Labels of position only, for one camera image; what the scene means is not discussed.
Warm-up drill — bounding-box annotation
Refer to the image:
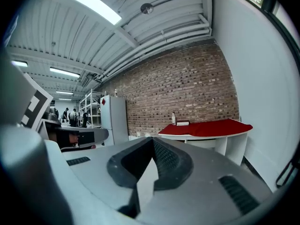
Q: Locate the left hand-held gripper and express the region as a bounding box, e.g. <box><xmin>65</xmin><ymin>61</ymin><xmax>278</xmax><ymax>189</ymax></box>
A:
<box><xmin>20</xmin><ymin>73</ymin><xmax>110</xmax><ymax>150</ymax></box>

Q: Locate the round ceiling detector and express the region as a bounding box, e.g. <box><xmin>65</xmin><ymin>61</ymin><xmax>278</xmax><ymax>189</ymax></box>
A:
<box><xmin>140</xmin><ymin>3</ymin><xmax>154</xmax><ymax>15</ymax></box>

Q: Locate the large ceiling light panel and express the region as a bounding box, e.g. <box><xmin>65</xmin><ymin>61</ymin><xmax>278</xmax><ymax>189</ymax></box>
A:
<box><xmin>58</xmin><ymin>0</ymin><xmax>123</xmax><ymax>26</ymax></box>

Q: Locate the white ceiling pipe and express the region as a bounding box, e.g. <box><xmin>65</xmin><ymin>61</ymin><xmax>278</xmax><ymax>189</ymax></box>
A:
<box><xmin>100</xmin><ymin>13</ymin><xmax>212</xmax><ymax>80</ymax></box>

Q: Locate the white table with red top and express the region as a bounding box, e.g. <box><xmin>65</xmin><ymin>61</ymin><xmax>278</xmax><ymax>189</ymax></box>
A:
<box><xmin>157</xmin><ymin>118</ymin><xmax>254</xmax><ymax>166</ymax></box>

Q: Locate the red table cloth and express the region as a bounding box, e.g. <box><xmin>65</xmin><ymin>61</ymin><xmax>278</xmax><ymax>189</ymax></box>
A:
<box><xmin>158</xmin><ymin>119</ymin><xmax>254</xmax><ymax>138</ymax></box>

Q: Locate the white shelf rack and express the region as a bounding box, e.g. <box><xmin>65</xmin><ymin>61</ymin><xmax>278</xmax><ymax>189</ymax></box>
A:
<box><xmin>79</xmin><ymin>89</ymin><xmax>103</xmax><ymax>129</ymax></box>

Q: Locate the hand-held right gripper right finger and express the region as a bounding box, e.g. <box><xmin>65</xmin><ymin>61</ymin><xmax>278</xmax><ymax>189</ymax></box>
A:
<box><xmin>140</xmin><ymin>136</ymin><xmax>274</xmax><ymax>218</ymax></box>

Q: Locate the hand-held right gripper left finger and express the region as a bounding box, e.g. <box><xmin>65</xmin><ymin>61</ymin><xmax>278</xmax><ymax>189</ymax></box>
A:
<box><xmin>62</xmin><ymin>136</ymin><xmax>153</xmax><ymax>210</ymax></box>

